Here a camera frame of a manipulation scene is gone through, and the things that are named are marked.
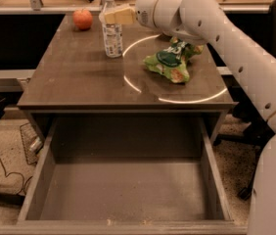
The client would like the black wire basket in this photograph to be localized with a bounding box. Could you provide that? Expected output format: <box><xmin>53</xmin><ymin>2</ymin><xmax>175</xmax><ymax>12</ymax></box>
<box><xmin>20</xmin><ymin>122</ymin><xmax>43</xmax><ymax>165</ymax></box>

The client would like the clear plastic water bottle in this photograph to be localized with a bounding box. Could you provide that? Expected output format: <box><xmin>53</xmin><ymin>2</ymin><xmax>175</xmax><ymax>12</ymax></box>
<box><xmin>99</xmin><ymin>0</ymin><xmax>122</xmax><ymax>58</ymax></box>

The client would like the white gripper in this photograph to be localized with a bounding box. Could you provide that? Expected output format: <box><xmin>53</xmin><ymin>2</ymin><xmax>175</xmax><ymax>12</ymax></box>
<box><xmin>103</xmin><ymin>0</ymin><xmax>167</xmax><ymax>30</ymax></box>

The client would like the black office chair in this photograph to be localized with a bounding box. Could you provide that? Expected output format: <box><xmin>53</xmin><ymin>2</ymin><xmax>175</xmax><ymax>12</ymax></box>
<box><xmin>214</xmin><ymin>0</ymin><xmax>276</xmax><ymax>200</ymax></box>

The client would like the green chip bag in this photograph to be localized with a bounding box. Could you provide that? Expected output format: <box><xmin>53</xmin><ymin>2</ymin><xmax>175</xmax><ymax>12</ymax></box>
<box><xmin>143</xmin><ymin>37</ymin><xmax>204</xmax><ymax>84</ymax></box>

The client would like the black cable on floor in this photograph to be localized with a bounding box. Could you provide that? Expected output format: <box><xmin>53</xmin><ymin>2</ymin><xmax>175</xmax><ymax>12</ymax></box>
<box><xmin>0</xmin><ymin>134</ymin><xmax>34</xmax><ymax>197</ymax></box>

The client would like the red apple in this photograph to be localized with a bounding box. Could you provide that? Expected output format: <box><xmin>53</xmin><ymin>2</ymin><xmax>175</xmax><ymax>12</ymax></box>
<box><xmin>72</xmin><ymin>9</ymin><xmax>93</xmax><ymax>30</ymax></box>

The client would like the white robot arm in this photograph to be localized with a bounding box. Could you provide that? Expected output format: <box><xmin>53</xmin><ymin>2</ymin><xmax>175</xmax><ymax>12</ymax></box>
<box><xmin>100</xmin><ymin>0</ymin><xmax>276</xmax><ymax>235</ymax></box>

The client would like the grey cabinet with drawer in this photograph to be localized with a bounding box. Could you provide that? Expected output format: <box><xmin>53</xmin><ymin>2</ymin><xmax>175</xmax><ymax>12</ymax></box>
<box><xmin>18</xmin><ymin>15</ymin><xmax>234</xmax><ymax>138</ymax></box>

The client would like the open grey top drawer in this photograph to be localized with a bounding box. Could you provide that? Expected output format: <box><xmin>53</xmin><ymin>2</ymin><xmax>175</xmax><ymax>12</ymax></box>
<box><xmin>0</xmin><ymin>116</ymin><xmax>247</xmax><ymax>235</ymax></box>

